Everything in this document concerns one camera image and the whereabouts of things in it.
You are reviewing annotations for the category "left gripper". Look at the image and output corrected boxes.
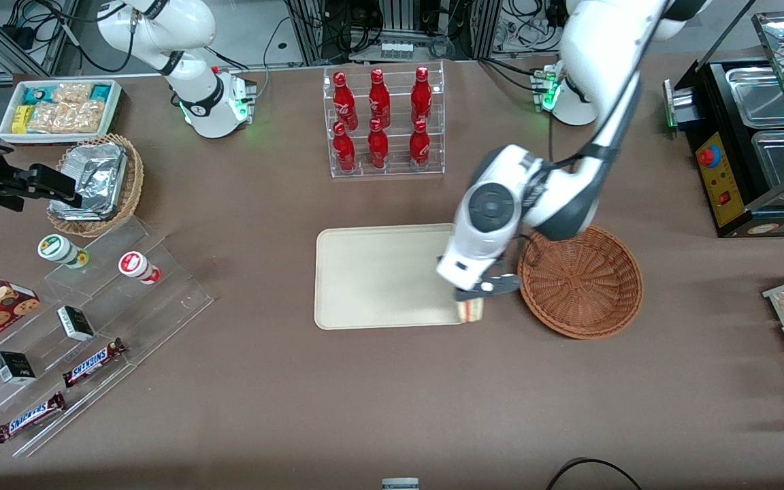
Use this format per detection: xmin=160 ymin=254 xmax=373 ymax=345
xmin=452 ymin=271 xmax=522 ymax=303

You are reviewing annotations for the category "triangle sandwich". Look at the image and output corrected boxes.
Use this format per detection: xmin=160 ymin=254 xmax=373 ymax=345
xmin=457 ymin=298 xmax=487 ymax=325

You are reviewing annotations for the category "brown wicker basket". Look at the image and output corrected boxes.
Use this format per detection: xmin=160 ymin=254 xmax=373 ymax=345
xmin=517 ymin=225 xmax=644 ymax=340

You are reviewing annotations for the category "light wicker basket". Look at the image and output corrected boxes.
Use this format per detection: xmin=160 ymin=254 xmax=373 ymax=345
xmin=46 ymin=133 xmax=144 ymax=238

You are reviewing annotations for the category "white rectangular snack tray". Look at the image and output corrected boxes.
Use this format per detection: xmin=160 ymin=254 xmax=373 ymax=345
xmin=0 ymin=79 xmax=123 ymax=145

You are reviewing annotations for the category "beige plastic tray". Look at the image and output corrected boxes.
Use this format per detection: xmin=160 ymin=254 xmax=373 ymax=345
xmin=314 ymin=223 xmax=468 ymax=331

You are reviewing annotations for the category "stack of foil containers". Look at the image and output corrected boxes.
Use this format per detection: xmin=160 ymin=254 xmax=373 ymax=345
xmin=48 ymin=142 xmax=127 ymax=222

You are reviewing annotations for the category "green lid cup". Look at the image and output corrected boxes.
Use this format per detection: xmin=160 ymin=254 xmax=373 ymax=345
xmin=37 ymin=233 xmax=90 ymax=270

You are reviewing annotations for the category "clear peanut snack bag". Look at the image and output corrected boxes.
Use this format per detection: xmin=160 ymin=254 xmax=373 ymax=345
xmin=28 ymin=83 xmax=105 ymax=134

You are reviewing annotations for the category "red lid cup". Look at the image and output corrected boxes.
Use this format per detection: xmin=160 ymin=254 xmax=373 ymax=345
xmin=118 ymin=251 xmax=162 ymax=285

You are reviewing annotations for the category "small black box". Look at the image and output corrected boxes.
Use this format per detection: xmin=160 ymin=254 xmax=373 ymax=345
xmin=0 ymin=351 xmax=37 ymax=385
xmin=56 ymin=306 xmax=95 ymax=342

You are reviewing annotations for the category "clear acrylic stepped shelf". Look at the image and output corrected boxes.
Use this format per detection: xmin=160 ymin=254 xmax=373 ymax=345
xmin=0 ymin=216 xmax=214 ymax=458

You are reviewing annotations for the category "clear acrylic bottle rack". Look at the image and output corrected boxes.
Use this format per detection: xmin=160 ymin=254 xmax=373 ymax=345
xmin=323 ymin=60 xmax=446 ymax=179

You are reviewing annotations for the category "red cola bottle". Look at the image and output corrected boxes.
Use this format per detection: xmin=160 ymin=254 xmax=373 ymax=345
xmin=409 ymin=119 xmax=431 ymax=171
xmin=332 ymin=121 xmax=357 ymax=173
xmin=333 ymin=71 xmax=359 ymax=130
xmin=411 ymin=66 xmax=433 ymax=127
xmin=367 ymin=118 xmax=389 ymax=169
xmin=369 ymin=68 xmax=391 ymax=129

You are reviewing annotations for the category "Snickers bar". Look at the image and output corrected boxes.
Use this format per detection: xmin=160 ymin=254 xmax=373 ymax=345
xmin=0 ymin=392 xmax=67 ymax=444
xmin=62 ymin=338 xmax=127 ymax=389

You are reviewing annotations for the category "black sausage roller machine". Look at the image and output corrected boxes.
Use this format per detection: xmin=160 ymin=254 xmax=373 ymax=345
xmin=663 ymin=10 xmax=784 ymax=239

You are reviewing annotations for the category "black cable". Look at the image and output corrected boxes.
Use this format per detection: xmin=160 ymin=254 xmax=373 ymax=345
xmin=545 ymin=458 xmax=644 ymax=490

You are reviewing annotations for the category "aluminium frame rack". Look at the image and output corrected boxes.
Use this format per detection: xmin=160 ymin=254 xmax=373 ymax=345
xmin=287 ymin=0 xmax=502 ymax=65

